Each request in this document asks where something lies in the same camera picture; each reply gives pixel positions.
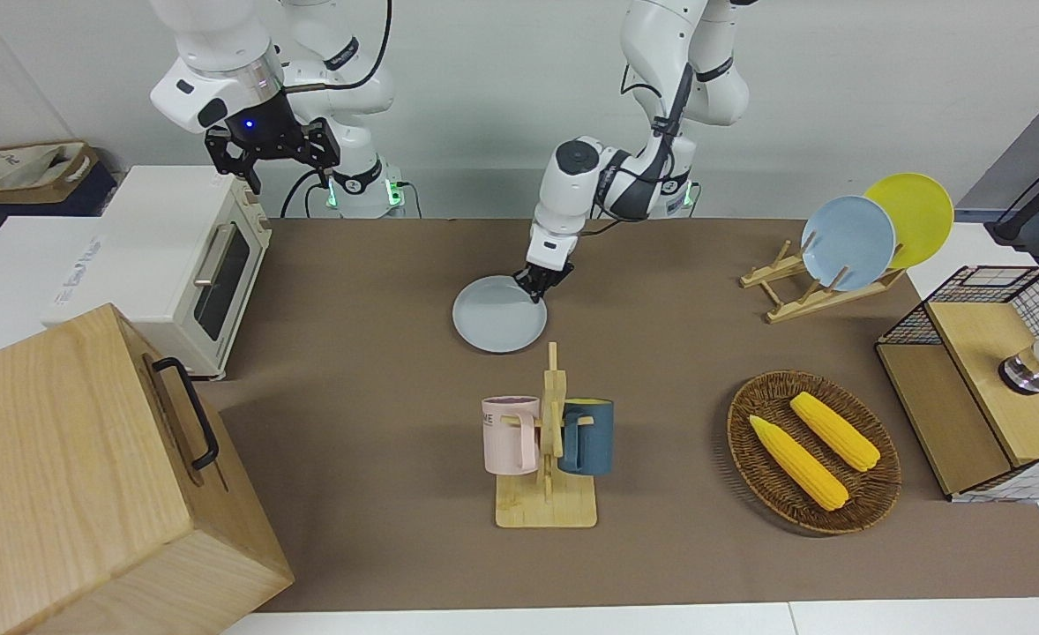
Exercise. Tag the wooden mug tree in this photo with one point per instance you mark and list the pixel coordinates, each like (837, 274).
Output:
(546, 511)

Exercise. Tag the yellow round plate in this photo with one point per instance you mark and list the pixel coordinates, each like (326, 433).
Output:
(921, 212)

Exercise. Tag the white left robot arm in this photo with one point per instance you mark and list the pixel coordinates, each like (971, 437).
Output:
(661, 35)

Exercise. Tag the wooden plate rack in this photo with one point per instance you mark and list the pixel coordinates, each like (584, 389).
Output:
(802, 309)

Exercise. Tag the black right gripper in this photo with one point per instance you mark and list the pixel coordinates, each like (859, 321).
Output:
(272, 141)

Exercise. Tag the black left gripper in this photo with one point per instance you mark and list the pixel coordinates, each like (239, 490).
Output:
(549, 272)

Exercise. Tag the short yellow corn cob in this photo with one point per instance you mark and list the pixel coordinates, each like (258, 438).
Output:
(837, 432)

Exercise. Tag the white cloth bag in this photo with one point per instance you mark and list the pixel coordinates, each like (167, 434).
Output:
(8, 168)

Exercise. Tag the dark blue crate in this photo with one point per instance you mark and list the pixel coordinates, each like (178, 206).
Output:
(96, 201)

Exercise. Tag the brown wicker basket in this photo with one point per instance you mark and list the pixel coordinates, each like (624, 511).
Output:
(753, 450)

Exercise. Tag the pink mug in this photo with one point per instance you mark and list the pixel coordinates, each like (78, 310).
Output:
(506, 441)

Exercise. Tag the white toaster oven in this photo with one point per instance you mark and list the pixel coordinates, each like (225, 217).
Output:
(149, 256)

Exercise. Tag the gray round plate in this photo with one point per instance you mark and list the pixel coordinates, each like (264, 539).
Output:
(493, 322)

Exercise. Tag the light blue round plate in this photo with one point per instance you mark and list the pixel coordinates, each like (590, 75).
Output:
(846, 242)

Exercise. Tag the long yellow corn cob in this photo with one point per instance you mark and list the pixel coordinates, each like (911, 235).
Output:
(797, 463)

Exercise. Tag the wooden cabinet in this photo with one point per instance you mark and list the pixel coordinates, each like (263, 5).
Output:
(61, 459)

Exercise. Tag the brown cardboard box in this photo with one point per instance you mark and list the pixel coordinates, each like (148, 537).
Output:
(74, 181)

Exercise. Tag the dark blue mug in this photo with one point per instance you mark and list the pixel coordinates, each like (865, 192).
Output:
(594, 441)

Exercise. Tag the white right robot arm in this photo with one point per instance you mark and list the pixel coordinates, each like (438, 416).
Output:
(211, 53)

